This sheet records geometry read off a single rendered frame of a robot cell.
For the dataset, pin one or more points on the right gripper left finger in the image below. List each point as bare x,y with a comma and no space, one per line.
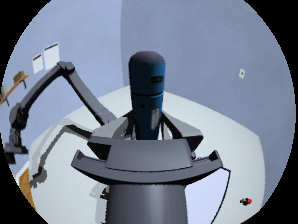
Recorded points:
115,128

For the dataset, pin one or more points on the red-handled nut driver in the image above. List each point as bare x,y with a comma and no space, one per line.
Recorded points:
247,201

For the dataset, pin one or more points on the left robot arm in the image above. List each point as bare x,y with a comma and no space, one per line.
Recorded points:
17,114

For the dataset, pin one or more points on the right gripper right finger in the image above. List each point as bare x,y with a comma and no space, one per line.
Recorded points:
180,130

